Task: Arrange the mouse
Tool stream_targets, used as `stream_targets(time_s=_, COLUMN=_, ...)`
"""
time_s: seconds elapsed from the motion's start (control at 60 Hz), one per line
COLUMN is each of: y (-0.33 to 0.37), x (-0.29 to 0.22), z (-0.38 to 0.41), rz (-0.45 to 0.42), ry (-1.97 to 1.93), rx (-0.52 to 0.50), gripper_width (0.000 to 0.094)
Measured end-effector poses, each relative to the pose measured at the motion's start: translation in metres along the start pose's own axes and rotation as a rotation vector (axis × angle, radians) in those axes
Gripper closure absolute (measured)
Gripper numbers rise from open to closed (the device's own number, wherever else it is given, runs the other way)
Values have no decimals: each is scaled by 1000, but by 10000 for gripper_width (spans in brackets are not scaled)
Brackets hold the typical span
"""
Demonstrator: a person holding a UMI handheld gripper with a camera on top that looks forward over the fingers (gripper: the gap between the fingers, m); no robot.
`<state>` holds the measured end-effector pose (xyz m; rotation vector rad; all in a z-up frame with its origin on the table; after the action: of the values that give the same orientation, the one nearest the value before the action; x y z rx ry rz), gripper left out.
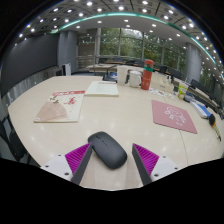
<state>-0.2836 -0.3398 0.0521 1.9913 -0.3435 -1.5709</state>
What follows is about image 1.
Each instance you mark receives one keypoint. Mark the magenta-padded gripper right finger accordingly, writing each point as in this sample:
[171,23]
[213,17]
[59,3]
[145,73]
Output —
[146,159]

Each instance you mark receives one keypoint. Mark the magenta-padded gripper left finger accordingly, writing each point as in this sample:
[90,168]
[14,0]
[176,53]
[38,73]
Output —
[77,157]

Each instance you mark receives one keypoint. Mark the black computer mouse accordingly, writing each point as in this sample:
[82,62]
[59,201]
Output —
[107,150]

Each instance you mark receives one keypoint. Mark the pink printed mouse pad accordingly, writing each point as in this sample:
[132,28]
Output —
[173,116]

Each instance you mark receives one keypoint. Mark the red and white magazine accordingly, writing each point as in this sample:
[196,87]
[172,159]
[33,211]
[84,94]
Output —
[60,106]

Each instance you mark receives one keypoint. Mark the black office chairs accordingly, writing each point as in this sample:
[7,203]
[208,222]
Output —
[11,143]

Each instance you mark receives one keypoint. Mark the colourful sticker sheet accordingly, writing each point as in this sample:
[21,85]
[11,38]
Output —
[161,93]

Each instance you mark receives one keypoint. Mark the white paper booklet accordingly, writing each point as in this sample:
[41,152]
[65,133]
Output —
[101,88]

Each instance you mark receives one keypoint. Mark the black and yellow microphone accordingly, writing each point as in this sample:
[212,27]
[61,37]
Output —
[212,120]

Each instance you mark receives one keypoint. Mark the green and white drink cup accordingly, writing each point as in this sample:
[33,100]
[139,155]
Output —
[182,91]

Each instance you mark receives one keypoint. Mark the cream cardboard box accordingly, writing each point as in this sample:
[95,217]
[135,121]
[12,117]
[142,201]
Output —
[165,83]

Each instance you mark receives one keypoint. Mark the red bottle with green band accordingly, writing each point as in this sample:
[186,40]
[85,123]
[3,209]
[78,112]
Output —
[146,78]

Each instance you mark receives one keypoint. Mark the black desk conference unit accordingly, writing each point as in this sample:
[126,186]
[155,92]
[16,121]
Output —
[110,78]

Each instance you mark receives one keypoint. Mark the white paper cup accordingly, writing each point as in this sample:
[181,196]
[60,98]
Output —
[122,76]

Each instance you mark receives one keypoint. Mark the ceiling lights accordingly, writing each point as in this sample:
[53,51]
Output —
[121,8]

